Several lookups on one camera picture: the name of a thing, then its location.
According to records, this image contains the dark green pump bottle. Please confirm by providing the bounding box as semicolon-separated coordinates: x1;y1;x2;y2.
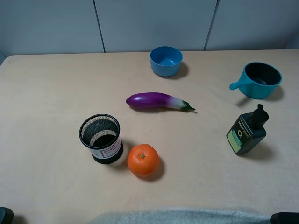
226;104;269;156

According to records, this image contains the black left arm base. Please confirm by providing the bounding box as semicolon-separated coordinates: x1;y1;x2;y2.
0;207;14;224

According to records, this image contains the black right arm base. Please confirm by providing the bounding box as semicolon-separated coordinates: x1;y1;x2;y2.
270;212;299;224

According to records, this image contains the purple toy eggplant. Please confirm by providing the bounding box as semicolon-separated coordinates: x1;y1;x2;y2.
126;92;196;111

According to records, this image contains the orange mandarin fruit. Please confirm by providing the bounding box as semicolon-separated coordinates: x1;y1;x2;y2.
127;144;160;177

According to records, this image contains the blue plastic bowl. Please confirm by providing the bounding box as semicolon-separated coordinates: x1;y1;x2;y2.
150;46;183;77

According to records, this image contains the black mesh pen cup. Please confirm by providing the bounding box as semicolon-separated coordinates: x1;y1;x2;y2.
79;114;123;165

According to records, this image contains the grey cloth at table edge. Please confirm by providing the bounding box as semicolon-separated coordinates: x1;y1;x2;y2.
89;209;270;224

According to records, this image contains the teal saucepan with handle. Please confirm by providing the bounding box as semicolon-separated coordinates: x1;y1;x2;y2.
229;62;282;99

